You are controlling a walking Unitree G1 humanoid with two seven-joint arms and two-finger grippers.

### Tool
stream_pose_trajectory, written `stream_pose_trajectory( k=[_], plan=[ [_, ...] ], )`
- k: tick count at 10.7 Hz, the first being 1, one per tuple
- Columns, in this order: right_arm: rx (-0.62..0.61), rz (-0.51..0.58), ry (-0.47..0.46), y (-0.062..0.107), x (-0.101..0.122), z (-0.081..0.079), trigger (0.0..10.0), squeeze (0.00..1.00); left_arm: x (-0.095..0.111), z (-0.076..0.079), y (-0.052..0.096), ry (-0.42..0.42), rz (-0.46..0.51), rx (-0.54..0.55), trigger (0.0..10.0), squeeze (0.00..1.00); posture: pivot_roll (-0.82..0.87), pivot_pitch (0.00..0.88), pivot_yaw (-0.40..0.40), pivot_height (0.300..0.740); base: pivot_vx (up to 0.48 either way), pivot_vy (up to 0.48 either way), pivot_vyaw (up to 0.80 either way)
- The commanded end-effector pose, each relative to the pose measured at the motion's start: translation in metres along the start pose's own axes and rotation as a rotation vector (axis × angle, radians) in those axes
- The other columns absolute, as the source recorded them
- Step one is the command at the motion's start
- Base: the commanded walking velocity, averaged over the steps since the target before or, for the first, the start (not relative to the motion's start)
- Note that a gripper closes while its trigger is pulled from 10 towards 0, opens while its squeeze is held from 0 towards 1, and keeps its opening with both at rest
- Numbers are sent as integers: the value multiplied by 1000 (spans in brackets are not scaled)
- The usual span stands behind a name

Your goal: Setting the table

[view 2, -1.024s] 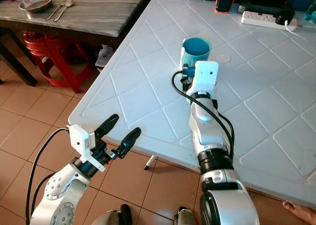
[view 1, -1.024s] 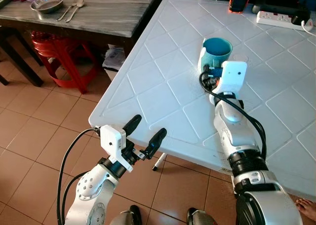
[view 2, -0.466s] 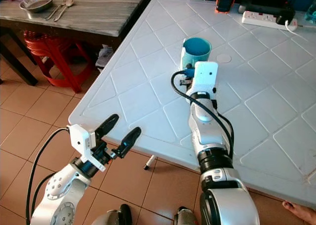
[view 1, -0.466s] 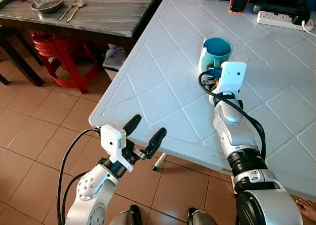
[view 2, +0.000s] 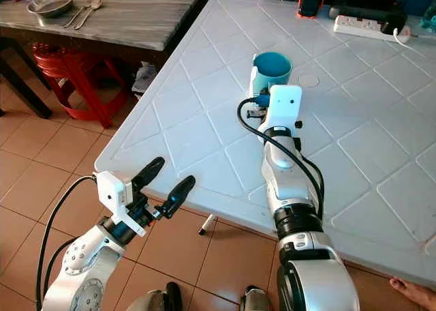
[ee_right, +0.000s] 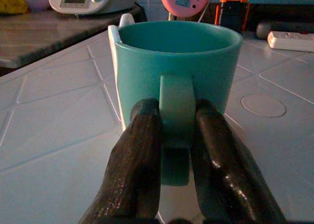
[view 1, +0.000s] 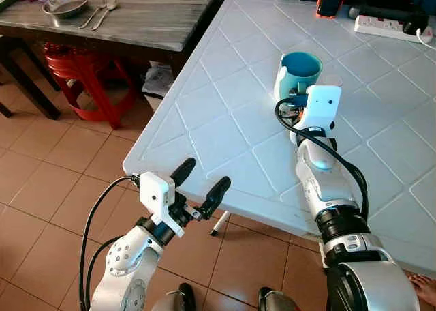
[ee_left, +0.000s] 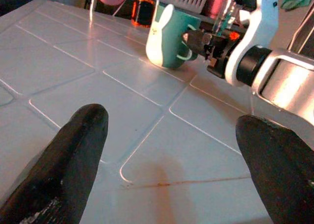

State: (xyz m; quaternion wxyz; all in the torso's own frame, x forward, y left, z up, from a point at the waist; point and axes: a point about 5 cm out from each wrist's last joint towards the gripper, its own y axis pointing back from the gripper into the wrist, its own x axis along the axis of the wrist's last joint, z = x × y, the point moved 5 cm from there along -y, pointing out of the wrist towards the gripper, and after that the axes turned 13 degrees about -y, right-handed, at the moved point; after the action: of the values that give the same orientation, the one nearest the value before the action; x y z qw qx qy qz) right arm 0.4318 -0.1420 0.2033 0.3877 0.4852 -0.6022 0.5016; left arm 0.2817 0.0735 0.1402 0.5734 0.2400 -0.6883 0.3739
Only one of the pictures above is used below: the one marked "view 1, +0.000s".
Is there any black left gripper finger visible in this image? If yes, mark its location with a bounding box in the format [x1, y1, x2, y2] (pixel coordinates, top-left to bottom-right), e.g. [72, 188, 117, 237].
[201, 176, 232, 220]
[170, 157, 198, 188]

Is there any teal plastic cup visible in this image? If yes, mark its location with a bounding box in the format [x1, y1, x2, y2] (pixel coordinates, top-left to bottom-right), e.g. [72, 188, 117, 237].
[274, 51, 324, 102]

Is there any white table leg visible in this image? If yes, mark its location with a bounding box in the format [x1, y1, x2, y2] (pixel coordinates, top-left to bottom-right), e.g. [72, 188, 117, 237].
[210, 211, 232, 237]

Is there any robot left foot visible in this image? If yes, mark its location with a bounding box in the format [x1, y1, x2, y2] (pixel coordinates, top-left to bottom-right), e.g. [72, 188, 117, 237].
[151, 282, 199, 311]

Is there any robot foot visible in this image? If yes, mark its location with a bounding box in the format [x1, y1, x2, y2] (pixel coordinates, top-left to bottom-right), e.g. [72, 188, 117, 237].
[257, 286, 301, 311]
[151, 282, 199, 311]

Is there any white printed paper bag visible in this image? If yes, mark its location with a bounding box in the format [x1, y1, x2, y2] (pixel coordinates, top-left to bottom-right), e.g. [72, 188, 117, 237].
[140, 61, 175, 112]

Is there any orange and black device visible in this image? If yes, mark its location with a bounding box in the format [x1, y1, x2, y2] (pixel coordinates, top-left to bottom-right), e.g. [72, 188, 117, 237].
[315, 0, 350, 19]

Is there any white power strip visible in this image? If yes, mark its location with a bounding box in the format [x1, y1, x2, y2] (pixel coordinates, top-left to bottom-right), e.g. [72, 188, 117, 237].
[354, 14, 434, 44]

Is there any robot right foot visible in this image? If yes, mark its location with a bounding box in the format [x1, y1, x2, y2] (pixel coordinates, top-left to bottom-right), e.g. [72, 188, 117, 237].
[257, 286, 301, 311]

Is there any red plastic stool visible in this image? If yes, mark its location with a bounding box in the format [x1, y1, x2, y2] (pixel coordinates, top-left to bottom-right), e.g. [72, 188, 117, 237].
[42, 42, 138, 130]

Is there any black plug adapter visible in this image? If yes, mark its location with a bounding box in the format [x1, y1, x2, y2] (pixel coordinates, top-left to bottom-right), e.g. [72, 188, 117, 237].
[401, 9, 431, 36]

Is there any person's bare foot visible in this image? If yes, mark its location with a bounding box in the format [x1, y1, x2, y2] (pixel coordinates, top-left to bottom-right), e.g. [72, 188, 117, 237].
[408, 273, 436, 309]

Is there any metal spoon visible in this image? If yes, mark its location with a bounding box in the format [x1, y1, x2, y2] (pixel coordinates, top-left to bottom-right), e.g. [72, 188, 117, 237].
[91, 0, 120, 31]

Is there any metal fork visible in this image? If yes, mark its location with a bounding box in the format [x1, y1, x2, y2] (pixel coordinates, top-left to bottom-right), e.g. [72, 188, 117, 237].
[78, 0, 111, 30]

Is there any round metal bowl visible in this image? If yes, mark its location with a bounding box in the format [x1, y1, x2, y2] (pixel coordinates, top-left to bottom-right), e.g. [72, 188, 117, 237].
[42, 0, 90, 19]

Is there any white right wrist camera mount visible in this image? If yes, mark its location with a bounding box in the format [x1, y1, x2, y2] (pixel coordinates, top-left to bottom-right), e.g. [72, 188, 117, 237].
[304, 85, 343, 132]

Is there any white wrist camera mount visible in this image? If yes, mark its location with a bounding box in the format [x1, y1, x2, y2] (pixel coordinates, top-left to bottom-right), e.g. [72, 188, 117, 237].
[139, 173, 202, 239]
[304, 85, 343, 132]

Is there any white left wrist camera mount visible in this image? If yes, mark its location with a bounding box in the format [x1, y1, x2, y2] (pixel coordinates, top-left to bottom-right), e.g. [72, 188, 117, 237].
[139, 173, 202, 239]

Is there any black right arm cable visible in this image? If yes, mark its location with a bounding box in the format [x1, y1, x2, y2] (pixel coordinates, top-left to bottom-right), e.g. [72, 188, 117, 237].
[275, 98, 369, 221]

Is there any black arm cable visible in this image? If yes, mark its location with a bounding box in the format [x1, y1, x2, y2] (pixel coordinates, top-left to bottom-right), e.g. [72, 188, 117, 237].
[275, 98, 369, 221]
[78, 175, 141, 311]

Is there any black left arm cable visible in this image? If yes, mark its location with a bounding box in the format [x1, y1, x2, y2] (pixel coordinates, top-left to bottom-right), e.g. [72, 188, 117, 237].
[78, 175, 141, 311]

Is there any white power cord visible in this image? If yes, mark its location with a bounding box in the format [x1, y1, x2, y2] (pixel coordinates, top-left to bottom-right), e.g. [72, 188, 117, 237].
[415, 27, 436, 50]

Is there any black table leg frame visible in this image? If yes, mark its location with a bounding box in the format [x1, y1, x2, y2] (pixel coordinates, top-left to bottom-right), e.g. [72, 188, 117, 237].
[0, 36, 63, 120]

